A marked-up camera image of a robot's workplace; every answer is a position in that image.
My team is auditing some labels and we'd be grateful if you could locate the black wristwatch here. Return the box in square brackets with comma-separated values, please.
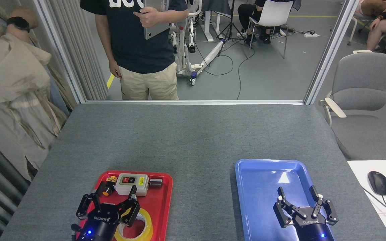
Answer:
[6, 16, 30, 33]

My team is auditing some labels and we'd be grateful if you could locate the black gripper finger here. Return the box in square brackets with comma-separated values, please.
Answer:
[309, 185, 339, 225]
[116, 185, 141, 228]
[273, 187, 301, 229]
[76, 191, 102, 222]

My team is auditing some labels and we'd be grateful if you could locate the yellow tape roll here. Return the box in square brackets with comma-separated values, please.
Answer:
[114, 208, 154, 241]

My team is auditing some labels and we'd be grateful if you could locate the white stand on wheels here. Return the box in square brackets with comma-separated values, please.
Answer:
[169, 0, 226, 87]

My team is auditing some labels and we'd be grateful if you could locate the white switch box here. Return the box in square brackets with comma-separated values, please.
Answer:
[115, 173, 149, 197]

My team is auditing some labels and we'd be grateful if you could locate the orange push button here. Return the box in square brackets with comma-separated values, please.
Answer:
[100, 182, 116, 197]

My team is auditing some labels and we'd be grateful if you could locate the person's left hand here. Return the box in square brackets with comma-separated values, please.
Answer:
[133, 7, 162, 28]

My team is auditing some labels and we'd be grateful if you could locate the person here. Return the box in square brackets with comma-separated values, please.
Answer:
[80, 0, 189, 100]
[360, 0, 386, 63]
[237, 0, 302, 46]
[0, 0, 77, 183]

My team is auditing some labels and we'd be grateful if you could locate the black mouse cable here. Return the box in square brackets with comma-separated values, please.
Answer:
[361, 186, 386, 229]

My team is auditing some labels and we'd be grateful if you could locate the black tripod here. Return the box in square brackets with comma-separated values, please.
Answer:
[216, 0, 247, 58]

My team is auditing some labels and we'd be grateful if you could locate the blue plastic tray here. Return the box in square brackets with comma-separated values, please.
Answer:
[235, 159, 321, 241]

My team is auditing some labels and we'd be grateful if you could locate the red plastic tray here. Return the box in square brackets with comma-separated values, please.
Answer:
[76, 171, 173, 241]

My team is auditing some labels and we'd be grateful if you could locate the silver frame post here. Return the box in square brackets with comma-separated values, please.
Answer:
[33, 0, 88, 104]
[303, 0, 360, 105]

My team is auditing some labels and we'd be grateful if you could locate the grey office chair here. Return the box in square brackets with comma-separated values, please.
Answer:
[318, 50, 386, 161]

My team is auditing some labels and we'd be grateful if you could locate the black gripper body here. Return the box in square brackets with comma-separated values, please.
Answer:
[293, 207, 335, 241]
[77, 208, 122, 241]

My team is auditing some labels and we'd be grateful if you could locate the black floor cable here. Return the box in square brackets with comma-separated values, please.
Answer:
[193, 37, 258, 100]

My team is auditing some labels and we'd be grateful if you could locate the black computer mouse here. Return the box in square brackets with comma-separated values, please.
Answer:
[367, 171, 386, 196]

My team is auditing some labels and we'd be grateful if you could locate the white desk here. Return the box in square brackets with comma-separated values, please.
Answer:
[347, 160, 386, 241]

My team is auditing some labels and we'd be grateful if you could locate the person's right hand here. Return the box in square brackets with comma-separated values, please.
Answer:
[109, 60, 123, 79]

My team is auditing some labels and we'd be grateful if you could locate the person's hand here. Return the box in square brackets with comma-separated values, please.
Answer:
[7, 6, 39, 38]

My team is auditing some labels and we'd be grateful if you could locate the white plastic chair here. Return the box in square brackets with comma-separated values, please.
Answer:
[248, 0, 294, 60]

